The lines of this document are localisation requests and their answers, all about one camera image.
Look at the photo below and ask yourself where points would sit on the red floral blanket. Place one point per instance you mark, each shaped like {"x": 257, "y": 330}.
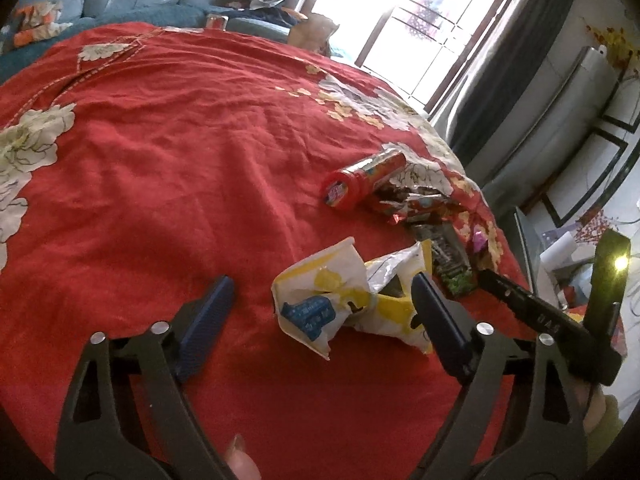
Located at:
{"x": 150, "y": 160}

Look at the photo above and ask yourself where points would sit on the dark clothes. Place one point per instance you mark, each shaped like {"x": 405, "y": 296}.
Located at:
{"x": 265, "y": 10}

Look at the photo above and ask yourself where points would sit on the dark green snack wrapper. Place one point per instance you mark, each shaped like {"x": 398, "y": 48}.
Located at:
{"x": 445, "y": 255}

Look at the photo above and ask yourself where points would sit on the red tube canister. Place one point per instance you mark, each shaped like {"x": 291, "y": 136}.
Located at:
{"x": 360, "y": 175}

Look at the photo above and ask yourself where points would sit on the brown paper bag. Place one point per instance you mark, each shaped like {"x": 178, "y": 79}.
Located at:
{"x": 312, "y": 32}

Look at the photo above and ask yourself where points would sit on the yellow white snack bag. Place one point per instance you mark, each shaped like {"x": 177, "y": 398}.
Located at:
{"x": 395, "y": 312}

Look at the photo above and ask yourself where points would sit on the person's right forearm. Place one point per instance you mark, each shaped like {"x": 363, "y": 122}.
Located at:
{"x": 607, "y": 430}

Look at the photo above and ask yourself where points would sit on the hanging laundry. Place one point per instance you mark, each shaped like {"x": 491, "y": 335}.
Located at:
{"x": 427, "y": 15}

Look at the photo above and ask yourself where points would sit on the red silver snack wrapper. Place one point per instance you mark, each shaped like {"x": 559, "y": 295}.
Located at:
{"x": 415, "y": 205}

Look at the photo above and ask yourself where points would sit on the white vase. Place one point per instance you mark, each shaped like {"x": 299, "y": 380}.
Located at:
{"x": 560, "y": 257}

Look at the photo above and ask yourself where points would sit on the silver standing air conditioner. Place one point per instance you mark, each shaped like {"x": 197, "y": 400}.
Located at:
{"x": 555, "y": 120}

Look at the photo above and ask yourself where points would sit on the white yellow snack packet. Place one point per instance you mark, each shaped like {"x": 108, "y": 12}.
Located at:
{"x": 310, "y": 310}

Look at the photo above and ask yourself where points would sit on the glass balcony door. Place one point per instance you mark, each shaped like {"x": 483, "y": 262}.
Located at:
{"x": 425, "y": 35}

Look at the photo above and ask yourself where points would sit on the yellow artificial flowers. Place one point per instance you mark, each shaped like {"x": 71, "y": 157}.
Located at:
{"x": 617, "y": 47}

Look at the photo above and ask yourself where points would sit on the glass top cabinet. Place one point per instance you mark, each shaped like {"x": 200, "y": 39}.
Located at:
{"x": 530, "y": 250}

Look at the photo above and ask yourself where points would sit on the orange floral cushion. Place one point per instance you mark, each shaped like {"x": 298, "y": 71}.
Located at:
{"x": 37, "y": 25}

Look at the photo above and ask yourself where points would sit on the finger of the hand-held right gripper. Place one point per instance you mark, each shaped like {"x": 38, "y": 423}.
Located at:
{"x": 515, "y": 297}

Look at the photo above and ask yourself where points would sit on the red can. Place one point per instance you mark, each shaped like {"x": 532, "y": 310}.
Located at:
{"x": 216, "y": 22}

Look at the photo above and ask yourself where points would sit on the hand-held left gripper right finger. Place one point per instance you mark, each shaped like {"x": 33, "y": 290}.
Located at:
{"x": 440, "y": 315}

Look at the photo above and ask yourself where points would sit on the person's left hand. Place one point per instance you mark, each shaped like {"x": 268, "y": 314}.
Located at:
{"x": 242, "y": 462}

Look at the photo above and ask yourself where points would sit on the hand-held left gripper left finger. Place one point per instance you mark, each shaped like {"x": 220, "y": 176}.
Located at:
{"x": 210, "y": 310}

